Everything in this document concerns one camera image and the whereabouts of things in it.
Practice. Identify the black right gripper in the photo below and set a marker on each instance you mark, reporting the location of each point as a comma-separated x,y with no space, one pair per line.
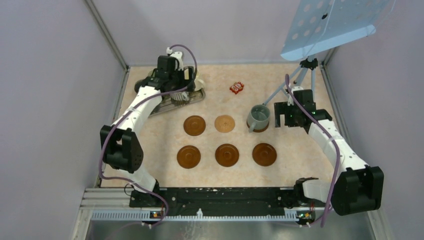
282,108

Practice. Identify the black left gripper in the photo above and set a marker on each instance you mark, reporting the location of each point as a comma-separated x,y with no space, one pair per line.
185,82

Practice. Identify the dark green mug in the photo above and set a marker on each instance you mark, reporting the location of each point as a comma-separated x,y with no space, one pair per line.
140,83

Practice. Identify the grey ribbed mug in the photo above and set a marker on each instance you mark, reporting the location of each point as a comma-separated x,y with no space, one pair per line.
183,96

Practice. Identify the cream yellow mug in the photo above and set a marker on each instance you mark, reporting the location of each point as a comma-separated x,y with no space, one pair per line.
198,82

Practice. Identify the brown wooden coaster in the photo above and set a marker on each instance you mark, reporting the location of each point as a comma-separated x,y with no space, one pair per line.
264,154
257,130
188,157
194,125
227,155

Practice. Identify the grey blue mug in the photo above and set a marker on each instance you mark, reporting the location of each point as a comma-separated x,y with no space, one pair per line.
258,117

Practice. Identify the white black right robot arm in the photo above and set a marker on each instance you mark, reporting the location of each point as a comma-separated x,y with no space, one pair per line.
358,187

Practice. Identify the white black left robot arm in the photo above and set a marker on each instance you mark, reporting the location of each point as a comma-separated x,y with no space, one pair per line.
120,146

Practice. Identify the woven rattan coaster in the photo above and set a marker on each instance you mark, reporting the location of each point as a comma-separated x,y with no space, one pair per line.
224,123

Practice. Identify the light green mug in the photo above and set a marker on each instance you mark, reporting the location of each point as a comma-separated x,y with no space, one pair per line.
152,74

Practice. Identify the metal tray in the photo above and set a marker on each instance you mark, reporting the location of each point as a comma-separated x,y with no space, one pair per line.
169,104

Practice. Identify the light blue tripod stand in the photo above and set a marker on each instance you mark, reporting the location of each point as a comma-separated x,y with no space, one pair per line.
307,65

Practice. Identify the red owl wooden toy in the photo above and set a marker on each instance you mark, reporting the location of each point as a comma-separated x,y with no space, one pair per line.
236,87

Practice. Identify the light blue perforated board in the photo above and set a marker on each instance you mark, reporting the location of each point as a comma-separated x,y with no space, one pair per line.
320,25

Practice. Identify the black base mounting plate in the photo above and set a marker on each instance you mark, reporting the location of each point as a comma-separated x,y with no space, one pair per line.
223,201

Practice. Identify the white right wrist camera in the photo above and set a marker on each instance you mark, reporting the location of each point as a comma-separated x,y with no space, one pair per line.
293,89

